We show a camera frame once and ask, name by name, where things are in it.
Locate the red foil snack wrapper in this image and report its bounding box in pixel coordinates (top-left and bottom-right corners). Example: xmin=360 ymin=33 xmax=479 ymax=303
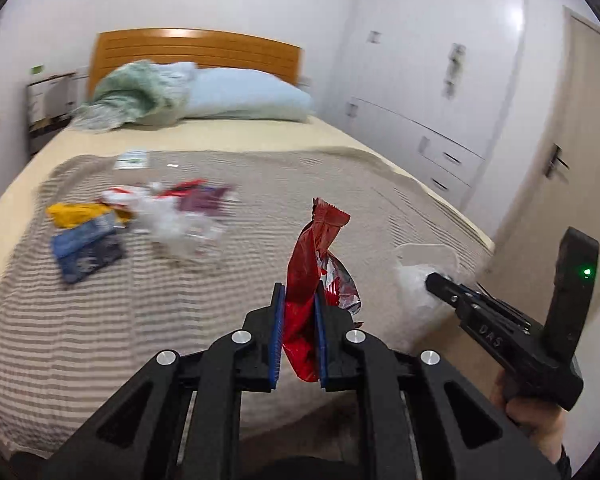
xmin=282 ymin=197 xmax=363 ymax=383

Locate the white plastic bag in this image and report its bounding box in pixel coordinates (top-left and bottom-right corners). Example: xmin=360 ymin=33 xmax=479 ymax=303
xmin=394 ymin=242 xmax=473 ymax=356

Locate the person's right hand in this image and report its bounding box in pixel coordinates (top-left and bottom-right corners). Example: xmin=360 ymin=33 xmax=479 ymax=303
xmin=490 ymin=372 xmax=566 ymax=461

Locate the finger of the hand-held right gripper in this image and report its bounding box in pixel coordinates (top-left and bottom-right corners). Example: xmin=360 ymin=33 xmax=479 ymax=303
xmin=425 ymin=272 xmax=473 ymax=311
xmin=455 ymin=282 xmax=531 ymax=330

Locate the brown checkered blanket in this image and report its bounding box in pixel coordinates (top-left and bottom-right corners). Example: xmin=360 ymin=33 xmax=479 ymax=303
xmin=0 ymin=147 xmax=486 ymax=453

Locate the red and white wrapper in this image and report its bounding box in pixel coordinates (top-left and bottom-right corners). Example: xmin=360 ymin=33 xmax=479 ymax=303
xmin=102 ymin=185 xmax=156 ymax=211

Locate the light blue pillow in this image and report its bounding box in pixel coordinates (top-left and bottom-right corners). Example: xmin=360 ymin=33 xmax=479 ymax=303
xmin=180 ymin=62 xmax=315 ymax=123

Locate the blue snack packet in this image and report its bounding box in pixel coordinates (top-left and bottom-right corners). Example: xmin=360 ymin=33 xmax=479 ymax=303
xmin=51 ymin=212 xmax=127 ymax=285

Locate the white wardrobe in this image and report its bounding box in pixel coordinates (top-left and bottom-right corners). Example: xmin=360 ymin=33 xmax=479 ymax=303
xmin=325 ymin=0 xmax=531 ymax=231

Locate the bed with cream sheet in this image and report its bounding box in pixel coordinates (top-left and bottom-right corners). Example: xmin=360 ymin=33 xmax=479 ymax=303
xmin=0 ymin=110 xmax=496 ymax=456

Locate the black door handle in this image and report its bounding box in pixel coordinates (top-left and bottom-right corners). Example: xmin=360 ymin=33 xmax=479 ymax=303
xmin=545 ymin=144 xmax=570 ymax=177

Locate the black metal rack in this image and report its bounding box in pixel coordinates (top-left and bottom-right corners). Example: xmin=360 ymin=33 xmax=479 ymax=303
xmin=26 ymin=71 xmax=88 ymax=156

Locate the purple snack wrapper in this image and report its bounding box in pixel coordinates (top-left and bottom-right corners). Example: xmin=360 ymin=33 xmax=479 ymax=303
xmin=177 ymin=186 xmax=233 ymax=218

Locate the white and green carton box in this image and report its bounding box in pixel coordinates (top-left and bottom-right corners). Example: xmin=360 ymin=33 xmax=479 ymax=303
xmin=114 ymin=150 xmax=151 ymax=171

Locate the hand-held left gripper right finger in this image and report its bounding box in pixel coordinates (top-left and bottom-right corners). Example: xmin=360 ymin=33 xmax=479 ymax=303
xmin=314 ymin=282 xmax=563 ymax=480

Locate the beige door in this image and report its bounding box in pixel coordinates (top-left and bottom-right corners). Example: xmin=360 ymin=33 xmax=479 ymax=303
xmin=485 ymin=5 xmax=600 ymax=361

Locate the clear plastic bottle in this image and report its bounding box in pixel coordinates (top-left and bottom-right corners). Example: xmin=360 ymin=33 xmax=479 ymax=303
xmin=132 ymin=195 xmax=228 ymax=266

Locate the yellow snack wrapper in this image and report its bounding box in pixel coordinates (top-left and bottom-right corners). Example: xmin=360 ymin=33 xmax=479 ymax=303
xmin=46 ymin=201 xmax=131 ymax=228

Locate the green lace cloth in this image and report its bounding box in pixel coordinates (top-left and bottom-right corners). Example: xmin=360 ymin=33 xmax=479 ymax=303
xmin=72 ymin=60 xmax=198 ymax=133

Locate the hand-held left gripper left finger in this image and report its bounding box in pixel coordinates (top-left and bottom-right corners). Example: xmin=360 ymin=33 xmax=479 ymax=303
xmin=40 ymin=282 xmax=287 ymax=480

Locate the wooden headboard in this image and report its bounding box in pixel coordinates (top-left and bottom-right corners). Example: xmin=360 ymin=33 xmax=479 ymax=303
xmin=89 ymin=29 xmax=303 ymax=96

